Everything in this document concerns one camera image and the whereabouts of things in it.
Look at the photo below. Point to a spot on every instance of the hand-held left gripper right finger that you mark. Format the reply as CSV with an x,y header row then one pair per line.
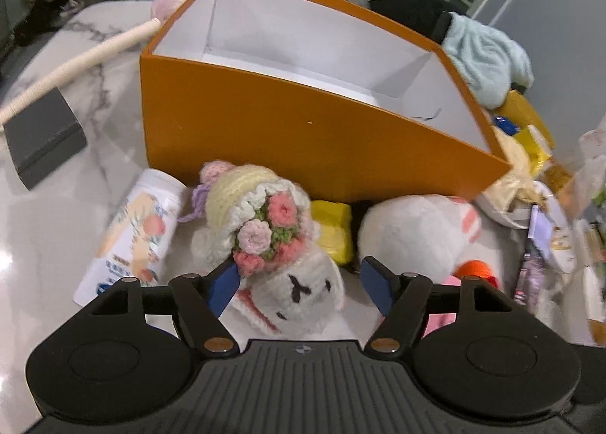
x,y
378,289

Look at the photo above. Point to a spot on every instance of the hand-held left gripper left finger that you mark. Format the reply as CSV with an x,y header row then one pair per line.
x,y
222,289

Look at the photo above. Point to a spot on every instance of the white plush with striped ears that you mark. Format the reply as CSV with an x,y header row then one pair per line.
x,y
407,230

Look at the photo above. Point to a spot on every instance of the crochet bunny with flower hat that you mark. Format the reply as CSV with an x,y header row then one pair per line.
x,y
227,197

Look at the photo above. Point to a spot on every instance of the orange ball toy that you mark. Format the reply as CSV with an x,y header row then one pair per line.
x,y
473,269

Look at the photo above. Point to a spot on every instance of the white bottle with peach print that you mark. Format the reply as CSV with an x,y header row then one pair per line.
x,y
137,225

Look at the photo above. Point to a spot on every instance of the orange cardboard box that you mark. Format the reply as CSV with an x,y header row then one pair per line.
x,y
284,130

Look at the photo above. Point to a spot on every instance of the purple packaging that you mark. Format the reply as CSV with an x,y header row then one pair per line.
x,y
532,263

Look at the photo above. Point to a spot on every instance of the cream plush toy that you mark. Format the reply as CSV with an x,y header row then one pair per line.
x,y
509,168

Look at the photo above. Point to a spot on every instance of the white bowl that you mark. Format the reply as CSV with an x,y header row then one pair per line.
x,y
554,225

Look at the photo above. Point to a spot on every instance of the yellow box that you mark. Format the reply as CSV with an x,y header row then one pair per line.
x,y
521,109

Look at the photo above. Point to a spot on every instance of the dark grey box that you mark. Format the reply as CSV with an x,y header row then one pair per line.
x,y
42,140

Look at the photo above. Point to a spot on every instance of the clear plastic packaging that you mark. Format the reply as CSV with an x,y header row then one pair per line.
x,y
592,187

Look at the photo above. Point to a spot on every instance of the light blue fluffy towel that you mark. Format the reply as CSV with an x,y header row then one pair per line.
x,y
483,55

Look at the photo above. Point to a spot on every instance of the black garment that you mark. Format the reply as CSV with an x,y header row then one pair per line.
x,y
407,7

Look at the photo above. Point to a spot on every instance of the pink plush ball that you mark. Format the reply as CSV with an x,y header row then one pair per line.
x,y
168,3

